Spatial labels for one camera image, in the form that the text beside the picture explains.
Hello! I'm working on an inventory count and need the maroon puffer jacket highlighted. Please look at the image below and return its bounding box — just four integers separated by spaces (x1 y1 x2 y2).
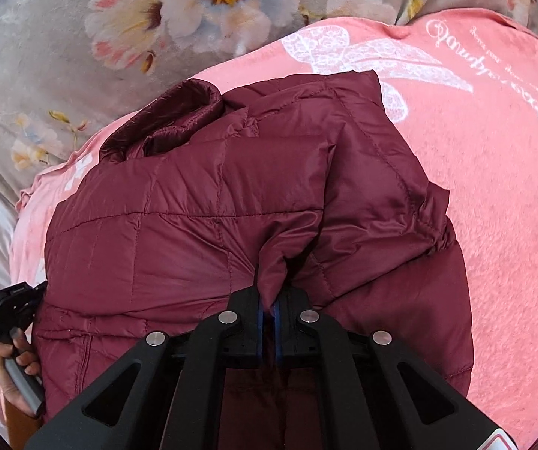
32 69 473 450

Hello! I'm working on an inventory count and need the person's left hand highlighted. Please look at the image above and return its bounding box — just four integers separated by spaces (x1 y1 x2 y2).
0 328 45 406

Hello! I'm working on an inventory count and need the pink printed blanket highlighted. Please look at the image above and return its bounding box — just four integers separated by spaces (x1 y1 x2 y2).
9 7 538 450

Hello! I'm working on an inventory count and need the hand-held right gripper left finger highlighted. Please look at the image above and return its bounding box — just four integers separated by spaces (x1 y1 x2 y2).
24 286 272 450

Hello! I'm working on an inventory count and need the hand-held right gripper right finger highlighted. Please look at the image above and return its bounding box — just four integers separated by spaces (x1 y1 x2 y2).
273 288 518 450

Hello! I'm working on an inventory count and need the grey floral bed sheet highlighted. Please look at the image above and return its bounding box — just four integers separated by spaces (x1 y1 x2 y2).
0 0 538 399

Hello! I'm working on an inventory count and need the person's left forearm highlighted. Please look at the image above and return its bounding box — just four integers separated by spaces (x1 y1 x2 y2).
4 396 42 441

